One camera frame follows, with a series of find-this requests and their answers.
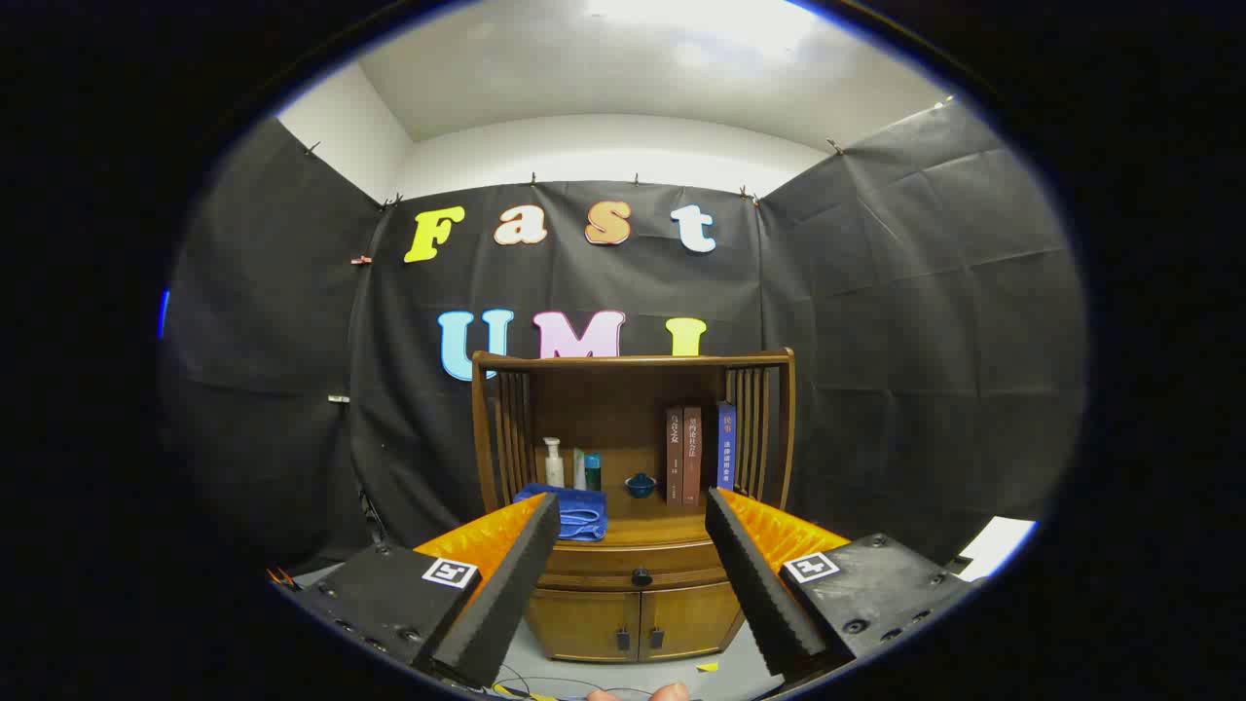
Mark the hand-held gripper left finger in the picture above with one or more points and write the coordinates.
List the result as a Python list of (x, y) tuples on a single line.
[(506, 604)]

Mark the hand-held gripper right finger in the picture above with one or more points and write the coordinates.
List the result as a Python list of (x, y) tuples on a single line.
[(764, 594)]

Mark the wooden drawer with black knob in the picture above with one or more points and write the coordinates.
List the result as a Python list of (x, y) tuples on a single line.
[(604, 565)]

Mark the wooden cabinet door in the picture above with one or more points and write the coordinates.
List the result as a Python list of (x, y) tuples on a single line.
[(574, 623), (691, 618)]

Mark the wooden countertop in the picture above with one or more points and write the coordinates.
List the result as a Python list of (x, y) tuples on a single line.
[(652, 531)]

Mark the wooden cabinet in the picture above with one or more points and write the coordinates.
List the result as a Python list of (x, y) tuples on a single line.
[(623, 409)]

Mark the blue folded towel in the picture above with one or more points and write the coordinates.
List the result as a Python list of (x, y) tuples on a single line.
[(584, 516)]

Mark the white pump bottle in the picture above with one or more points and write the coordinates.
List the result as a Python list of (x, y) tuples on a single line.
[(554, 472)]

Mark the blue book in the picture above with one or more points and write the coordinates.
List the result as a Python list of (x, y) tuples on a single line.
[(727, 448)]

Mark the reddish brown book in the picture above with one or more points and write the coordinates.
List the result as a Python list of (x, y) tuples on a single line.
[(692, 458)]

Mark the teal capped bottle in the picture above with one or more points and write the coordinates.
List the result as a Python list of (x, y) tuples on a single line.
[(593, 475)]

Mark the dark blue lidded teacup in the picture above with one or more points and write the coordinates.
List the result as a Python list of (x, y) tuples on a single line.
[(640, 487)]

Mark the black backdrop cloth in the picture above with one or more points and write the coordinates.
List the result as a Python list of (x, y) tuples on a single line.
[(876, 341)]

